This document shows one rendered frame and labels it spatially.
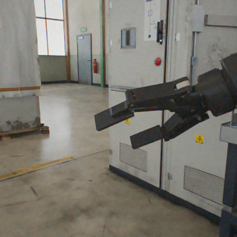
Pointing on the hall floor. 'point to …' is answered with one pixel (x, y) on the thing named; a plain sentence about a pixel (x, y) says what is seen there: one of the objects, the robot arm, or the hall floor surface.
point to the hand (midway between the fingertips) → (120, 131)
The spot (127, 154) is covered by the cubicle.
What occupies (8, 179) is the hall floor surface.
